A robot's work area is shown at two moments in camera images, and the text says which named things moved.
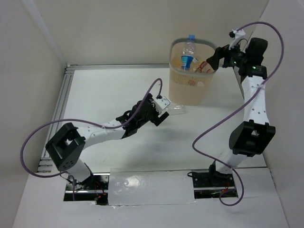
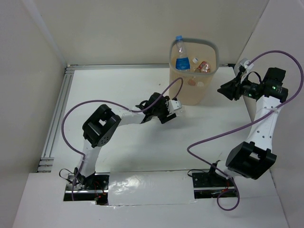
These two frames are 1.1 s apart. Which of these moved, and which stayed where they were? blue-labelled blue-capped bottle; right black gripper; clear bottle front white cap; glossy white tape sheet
Moved: blue-labelled blue-capped bottle; right black gripper
Stayed: clear bottle front white cap; glossy white tape sheet
